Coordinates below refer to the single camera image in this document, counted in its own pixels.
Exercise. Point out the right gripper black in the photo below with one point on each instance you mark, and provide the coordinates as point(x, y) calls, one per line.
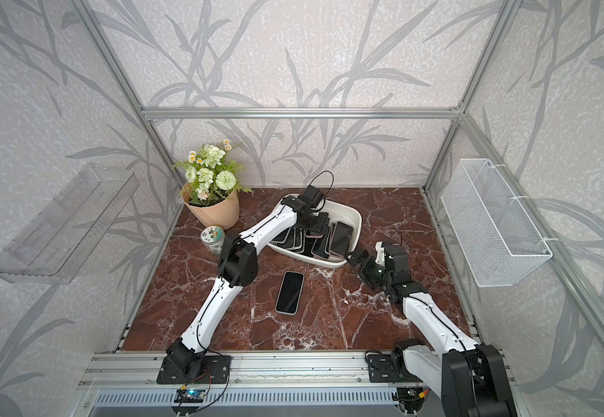
point(363, 271)

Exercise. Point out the phone with light blue case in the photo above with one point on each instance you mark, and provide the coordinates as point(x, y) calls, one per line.
point(289, 293)

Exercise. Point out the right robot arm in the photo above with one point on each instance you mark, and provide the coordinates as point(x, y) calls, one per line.
point(470, 378)

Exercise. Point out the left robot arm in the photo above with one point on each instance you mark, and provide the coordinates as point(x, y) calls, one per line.
point(237, 268)

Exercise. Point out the white plastic storage box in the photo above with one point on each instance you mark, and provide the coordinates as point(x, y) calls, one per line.
point(343, 213)

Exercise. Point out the black phone in box right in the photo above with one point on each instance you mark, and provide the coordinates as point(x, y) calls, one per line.
point(341, 240)

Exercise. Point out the potted artificial flower plant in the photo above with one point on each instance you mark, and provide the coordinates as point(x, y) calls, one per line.
point(212, 187)

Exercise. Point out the small patterned can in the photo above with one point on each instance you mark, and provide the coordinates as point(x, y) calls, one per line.
point(213, 238)

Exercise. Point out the right circuit board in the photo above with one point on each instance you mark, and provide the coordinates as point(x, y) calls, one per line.
point(410, 396)

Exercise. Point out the left green circuit board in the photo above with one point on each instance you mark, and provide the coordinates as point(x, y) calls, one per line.
point(190, 395)

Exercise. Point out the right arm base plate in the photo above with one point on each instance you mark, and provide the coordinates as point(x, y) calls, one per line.
point(387, 368)

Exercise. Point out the white wire mesh basket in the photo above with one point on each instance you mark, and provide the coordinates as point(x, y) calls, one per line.
point(499, 240)

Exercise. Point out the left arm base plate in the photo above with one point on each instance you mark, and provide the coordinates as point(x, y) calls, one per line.
point(212, 369)

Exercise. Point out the clear plastic wall shelf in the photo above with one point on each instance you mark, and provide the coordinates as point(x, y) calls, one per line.
point(53, 248)

